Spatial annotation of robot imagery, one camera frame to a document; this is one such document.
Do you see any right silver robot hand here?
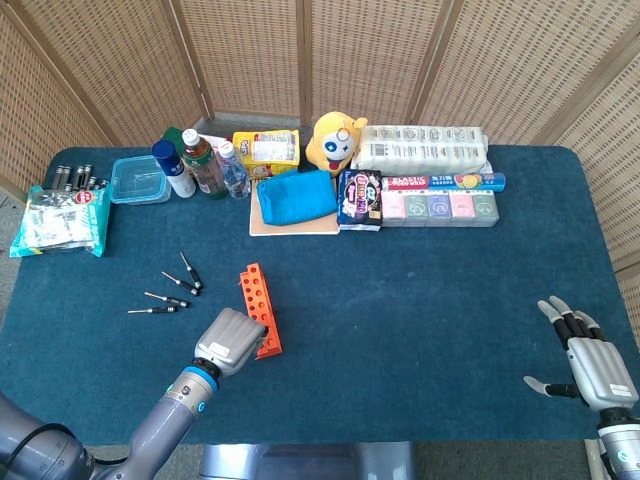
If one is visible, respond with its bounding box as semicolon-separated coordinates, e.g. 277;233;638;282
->
522;294;634;414

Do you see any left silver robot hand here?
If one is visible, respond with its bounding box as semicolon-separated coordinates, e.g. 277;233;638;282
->
193;306;270;380

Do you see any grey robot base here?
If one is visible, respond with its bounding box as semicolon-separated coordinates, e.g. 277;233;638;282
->
198;441;416;480

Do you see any orange tube rack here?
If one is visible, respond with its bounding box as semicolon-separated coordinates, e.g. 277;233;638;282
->
238;262;284;361

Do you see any tan notebook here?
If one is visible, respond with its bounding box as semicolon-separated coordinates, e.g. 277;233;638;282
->
248;178;341;238

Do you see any blue felt table mat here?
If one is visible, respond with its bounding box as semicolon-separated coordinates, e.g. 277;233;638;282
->
0;144;640;448

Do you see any blue folded cloth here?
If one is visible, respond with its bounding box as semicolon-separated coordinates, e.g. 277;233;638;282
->
256;169;339;227

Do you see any clear water bottle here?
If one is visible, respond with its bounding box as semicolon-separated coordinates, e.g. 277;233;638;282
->
216;141;252;200

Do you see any green label tea bottle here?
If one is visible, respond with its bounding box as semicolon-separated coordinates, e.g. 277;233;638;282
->
180;128;229;201

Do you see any blue and white bottle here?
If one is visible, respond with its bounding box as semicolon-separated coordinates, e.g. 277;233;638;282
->
151;139;197;200

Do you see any clear blue-lid food container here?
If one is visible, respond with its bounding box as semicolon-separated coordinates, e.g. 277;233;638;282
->
109;154;172;207

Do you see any dark purple pad package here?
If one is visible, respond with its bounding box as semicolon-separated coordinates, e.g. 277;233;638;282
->
336;168;384;232

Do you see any yellow snack box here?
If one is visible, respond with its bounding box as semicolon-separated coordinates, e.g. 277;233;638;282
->
232;129;301;181

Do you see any white pink packet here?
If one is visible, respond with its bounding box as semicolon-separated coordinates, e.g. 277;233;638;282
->
197;132;236;156

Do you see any teal wet wipes packet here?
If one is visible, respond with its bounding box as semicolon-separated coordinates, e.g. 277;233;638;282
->
8;184;112;259

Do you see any dark green packet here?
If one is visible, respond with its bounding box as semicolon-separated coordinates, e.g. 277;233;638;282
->
161;126;187;150

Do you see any yellow plush toy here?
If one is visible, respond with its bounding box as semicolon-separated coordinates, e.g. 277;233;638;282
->
305;111;369;177

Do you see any black battery pack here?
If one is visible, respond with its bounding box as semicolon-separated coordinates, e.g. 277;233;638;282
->
52;163;111;193

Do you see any pastel pocket tissue pack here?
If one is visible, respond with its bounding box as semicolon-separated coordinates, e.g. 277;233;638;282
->
380;188;501;229

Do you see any plastic food wrap box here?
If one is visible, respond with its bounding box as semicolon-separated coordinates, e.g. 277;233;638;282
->
381;172;507;192

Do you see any white tissue multipack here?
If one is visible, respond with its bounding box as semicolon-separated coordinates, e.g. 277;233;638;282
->
350;124;489;177

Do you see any woven rattan folding screen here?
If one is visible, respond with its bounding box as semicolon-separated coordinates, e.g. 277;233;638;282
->
0;0;640;346

